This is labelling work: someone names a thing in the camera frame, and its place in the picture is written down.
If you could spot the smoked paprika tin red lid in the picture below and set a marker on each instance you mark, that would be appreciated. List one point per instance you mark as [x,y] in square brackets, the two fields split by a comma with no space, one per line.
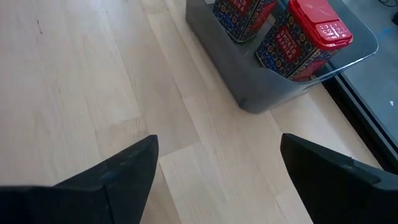
[289,46]
[236,21]

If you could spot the black aluminium table frame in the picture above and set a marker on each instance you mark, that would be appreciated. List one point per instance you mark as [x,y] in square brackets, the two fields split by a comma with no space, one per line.
[367,132]

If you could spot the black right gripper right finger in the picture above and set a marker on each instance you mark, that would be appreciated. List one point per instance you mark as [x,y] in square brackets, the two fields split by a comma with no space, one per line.
[342,193]

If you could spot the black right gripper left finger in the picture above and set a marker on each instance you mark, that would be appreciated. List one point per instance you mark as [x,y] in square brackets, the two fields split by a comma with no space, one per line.
[93,202]

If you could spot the grey tinted plastic bin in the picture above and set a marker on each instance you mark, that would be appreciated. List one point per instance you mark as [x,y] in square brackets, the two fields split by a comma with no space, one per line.
[224,62]

